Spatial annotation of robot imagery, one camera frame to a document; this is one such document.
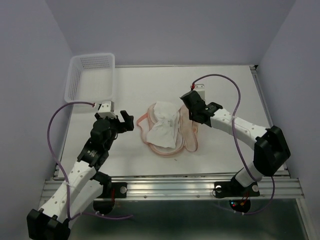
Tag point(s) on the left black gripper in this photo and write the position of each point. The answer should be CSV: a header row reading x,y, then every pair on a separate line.
x,y
123,126

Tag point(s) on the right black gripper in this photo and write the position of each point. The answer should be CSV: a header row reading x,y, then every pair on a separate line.
x,y
190,114

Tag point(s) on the floral mesh laundry bag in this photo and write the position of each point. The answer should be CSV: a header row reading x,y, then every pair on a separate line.
x,y
187,135

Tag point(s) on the white bra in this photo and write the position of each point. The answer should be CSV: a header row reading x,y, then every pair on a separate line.
x,y
164,132

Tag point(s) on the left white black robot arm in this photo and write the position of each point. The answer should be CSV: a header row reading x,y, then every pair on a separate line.
x,y
84,183

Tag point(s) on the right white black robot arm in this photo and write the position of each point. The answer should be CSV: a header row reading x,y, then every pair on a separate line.
x,y
270,148

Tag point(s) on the white perforated plastic basket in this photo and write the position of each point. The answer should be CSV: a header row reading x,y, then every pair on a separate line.
x,y
91,78

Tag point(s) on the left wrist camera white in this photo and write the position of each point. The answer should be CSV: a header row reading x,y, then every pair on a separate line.
x,y
106,106

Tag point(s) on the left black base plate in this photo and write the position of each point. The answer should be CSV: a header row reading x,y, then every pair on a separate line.
x,y
114,190

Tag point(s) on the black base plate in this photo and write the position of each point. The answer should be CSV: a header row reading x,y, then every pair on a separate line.
x,y
233,189
114,190

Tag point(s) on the aluminium mounting rail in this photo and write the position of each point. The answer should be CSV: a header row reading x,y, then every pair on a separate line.
x,y
196,187

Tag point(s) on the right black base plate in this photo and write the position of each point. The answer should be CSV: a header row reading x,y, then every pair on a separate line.
x,y
233,189

